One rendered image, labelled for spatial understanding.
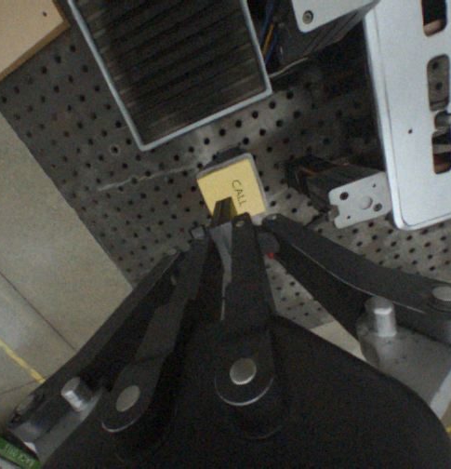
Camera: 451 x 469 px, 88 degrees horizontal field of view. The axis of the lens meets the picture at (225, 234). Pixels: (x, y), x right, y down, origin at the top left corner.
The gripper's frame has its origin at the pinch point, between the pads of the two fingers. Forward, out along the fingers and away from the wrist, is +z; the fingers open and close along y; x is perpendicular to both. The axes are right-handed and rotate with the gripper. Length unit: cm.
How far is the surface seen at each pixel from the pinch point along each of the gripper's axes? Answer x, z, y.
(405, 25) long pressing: 10.9, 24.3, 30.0
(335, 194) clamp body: -7.1, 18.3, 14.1
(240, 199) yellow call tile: -0.3, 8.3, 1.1
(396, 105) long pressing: 1.2, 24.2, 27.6
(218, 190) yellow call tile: 1.5, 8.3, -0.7
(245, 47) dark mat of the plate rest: 12.4, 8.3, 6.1
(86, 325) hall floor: -82, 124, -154
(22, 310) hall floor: -52, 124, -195
